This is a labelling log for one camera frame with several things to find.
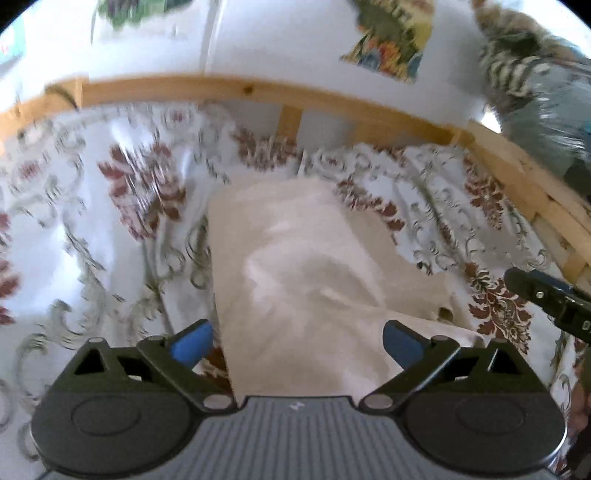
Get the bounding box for beige Champion hooded jacket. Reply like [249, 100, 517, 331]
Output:
[208, 179, 483, 400]

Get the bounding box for plastic bag of clothes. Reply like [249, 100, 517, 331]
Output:
[472, 1, 590, 200]

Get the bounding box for floral white bed cover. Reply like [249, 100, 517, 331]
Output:
[1, 103, 587, 479]

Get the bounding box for colourful landscape poster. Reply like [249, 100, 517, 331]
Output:
[341, 0, 435, 84]

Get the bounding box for anime boy poster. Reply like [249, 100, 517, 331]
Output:
[96, 0, 192, 31]

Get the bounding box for wooden bed frame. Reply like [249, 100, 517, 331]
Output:
[1, 74, 590, 283]

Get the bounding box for black power cable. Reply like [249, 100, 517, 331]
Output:
[43, 86, 80, 110]

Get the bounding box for white wall pipe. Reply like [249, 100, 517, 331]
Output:
[198, 0, 224, 73]

